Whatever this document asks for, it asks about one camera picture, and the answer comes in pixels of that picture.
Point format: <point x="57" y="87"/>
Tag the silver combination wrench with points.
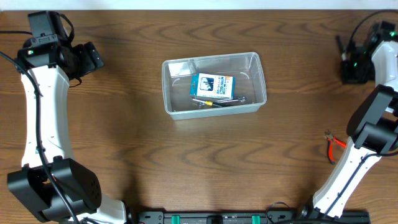
<point x="241" y="99"/>

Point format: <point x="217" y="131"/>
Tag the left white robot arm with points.
<point x="51" y="184"/>

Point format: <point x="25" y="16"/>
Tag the small claw hammer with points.
<point x="340" y="47"/>

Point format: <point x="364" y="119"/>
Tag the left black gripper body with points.
<point x="79" y="63"/>

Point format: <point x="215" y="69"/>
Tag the black yellow screwdriver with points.
<point x="214" y="103"/>

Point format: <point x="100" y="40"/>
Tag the red handled pliers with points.
<point x="331" y="139"/>

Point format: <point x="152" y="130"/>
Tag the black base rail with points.
<point x="273" y="216"/>

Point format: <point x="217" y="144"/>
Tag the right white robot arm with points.
<point x="370" y="136"/>

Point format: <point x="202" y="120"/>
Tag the clear plastic container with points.
<point x="249" y="92"/>

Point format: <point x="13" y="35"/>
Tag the blue white cardboard box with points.
<point x="212" y="86"/>

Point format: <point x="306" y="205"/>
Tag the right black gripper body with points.
<point x="362" y="70"/>

